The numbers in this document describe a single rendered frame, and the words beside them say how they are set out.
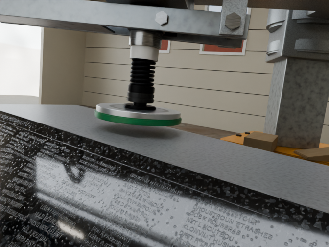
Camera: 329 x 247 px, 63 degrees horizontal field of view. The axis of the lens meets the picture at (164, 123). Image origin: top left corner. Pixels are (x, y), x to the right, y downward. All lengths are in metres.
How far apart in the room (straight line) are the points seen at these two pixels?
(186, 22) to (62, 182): 0.41
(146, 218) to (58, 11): 0.52
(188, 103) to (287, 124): 6.19
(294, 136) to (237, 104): 5.65
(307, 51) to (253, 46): 5.71
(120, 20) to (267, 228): 0.51
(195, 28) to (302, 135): 0.80
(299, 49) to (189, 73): 6.26
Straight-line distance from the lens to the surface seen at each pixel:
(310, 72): 1.27
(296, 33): 1.22
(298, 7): 0.77
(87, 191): 0.48
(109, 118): 0.60
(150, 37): 0.65
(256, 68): 6.81
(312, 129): 1.28
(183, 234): 0.37
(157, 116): 0.59
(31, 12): 0.76
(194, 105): 7.27
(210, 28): 0.61
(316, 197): 0.40
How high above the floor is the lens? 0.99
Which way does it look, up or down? 8 degrees down
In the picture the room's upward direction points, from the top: 6 degrees clockwise
